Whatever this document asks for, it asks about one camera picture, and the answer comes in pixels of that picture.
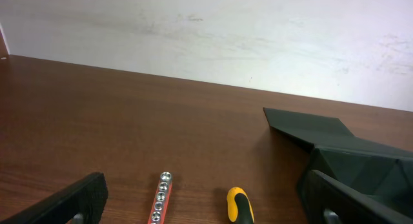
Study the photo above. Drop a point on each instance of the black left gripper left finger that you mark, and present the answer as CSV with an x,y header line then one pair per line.
x,y
86,197

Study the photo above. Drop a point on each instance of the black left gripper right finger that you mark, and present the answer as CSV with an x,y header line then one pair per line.
x,y
326,200

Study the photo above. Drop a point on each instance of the black open box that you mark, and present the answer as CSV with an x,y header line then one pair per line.
x,y
366,166

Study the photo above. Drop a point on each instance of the yellow black screwdriver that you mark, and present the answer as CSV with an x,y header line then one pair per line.
x,y
239,207

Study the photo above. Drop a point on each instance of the orange socket rail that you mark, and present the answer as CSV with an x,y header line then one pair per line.
x,y
161,199

